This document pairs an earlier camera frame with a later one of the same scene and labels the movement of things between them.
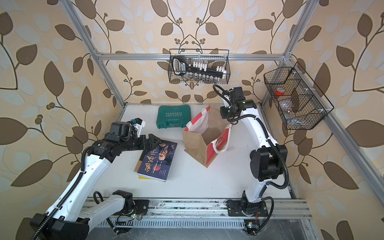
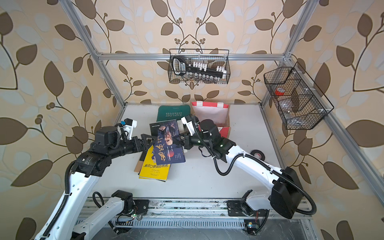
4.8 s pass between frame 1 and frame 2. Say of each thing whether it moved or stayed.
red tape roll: stayed
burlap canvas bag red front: moved
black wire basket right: stayed
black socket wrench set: stayed
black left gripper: stayed
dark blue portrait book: moved
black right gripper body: moved
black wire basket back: stayed
